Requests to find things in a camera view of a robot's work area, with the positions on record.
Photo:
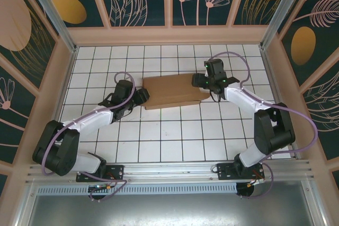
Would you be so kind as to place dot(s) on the grey metal sheet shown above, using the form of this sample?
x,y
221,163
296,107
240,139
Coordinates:
x,y
172,210

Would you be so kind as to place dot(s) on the small controller board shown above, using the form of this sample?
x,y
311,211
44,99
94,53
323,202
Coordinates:
x,y
100,187

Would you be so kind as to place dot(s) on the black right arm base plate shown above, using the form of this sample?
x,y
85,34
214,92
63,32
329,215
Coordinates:
x,y
225,171

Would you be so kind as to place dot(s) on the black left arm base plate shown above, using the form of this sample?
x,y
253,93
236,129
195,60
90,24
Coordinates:
x,y
116,171

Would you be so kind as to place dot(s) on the aluminium corner post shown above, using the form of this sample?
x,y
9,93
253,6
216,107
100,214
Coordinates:
x,y
281,11
53,17

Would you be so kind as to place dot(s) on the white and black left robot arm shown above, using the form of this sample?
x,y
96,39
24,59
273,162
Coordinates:
x,y
90,120

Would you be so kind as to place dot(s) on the brown cardboard box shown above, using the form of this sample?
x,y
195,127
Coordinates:
x,y
169,91

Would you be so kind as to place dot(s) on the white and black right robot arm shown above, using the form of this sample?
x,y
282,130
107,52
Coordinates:
x,y
249,96

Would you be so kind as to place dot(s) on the aluminium front rail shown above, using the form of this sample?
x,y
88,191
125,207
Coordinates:
x,y
172,170

